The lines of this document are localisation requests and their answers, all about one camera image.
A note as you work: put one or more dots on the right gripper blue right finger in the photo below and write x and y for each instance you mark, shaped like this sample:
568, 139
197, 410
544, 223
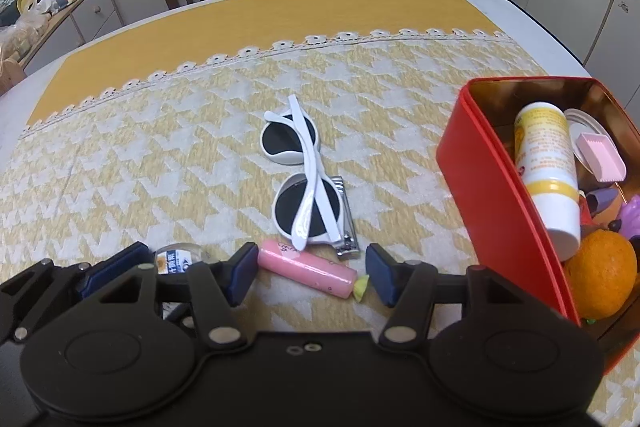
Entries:
392, 279

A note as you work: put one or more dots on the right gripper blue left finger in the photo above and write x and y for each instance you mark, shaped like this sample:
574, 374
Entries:
232, 277

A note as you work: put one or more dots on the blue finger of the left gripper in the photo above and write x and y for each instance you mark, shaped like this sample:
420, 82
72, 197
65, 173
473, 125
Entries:
108, 270

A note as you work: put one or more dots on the pink tube with yellow cap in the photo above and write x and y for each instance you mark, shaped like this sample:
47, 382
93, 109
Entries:
312, 271

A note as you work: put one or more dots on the yellow white supplement bottle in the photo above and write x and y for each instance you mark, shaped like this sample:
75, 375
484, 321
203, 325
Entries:
544, 158

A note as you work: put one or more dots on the orange fruit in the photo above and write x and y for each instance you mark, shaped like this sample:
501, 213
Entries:
601, 275

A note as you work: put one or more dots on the purple rectangular block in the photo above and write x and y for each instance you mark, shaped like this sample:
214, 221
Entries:
603, 200

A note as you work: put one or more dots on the pink square box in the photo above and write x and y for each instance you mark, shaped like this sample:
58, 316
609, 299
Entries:
601, 157

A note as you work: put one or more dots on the black clear dental floss case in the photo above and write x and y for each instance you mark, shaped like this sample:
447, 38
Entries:
177, 258

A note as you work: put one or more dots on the silver nail clipper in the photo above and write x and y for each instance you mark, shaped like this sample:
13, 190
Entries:
350, 246

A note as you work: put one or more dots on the white sunglasses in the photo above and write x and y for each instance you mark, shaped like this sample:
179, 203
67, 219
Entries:
307, 209

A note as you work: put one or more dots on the red metal tin box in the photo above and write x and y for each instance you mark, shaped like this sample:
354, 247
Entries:
476, 156

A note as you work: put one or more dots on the yellow houndstooth tablecloth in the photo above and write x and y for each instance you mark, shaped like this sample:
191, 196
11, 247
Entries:
151, 134

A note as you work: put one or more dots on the white lid in box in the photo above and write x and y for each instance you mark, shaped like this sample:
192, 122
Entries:
580, 122

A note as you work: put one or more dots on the wooden side cabinet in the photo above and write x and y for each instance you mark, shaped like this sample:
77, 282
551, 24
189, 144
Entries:
36, 42

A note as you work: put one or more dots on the purple spiky toy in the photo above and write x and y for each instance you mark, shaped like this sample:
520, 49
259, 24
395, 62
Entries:
627, 223

